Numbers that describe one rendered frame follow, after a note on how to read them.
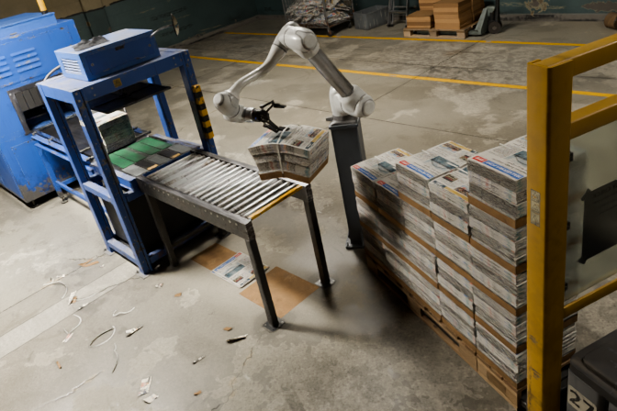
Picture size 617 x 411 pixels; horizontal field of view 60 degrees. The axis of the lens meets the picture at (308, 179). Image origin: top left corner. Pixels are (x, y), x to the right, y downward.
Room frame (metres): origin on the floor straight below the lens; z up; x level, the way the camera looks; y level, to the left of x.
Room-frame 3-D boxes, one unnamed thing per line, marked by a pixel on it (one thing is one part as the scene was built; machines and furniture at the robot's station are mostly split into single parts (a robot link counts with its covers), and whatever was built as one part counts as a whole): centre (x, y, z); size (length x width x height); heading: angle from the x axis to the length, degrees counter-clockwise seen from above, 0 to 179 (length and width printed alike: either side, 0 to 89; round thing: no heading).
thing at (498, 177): (1.97, -0.90, 0.65); 0.39 x 0.30 x 1.29; 110
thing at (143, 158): (4.19, 1.28, 0.75); 0.70 x 0.65 x 0.10; 40
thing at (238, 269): (3.44, 0.65, 0.01); 0.37 x 0.28 x 0.01; 40
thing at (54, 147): (5.06, 2.00, 0.75); 1.53 x 0.64 x 0.10; 40
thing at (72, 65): (4.19, 1.28, 1.65); 0.60 x 0.45 x 0.20; 130
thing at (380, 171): (2.65, -0.65, 0.42); 1.17 x 0.39 x 0.83; 20
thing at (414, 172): (2.53, -0.70, 0.95); 0.38 x 0.29 x 0.23; 111
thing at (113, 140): (4.63, 1.65, 0.93); 0.38 x 0.30 x 0.26; 40
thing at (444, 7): (9.21, -2.84, 0.28); 1.20 x 0.83 x 0.57; 40
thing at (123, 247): (4.19, 1.28, 0.38); 0.94 x 0.69 x 0.63; 130
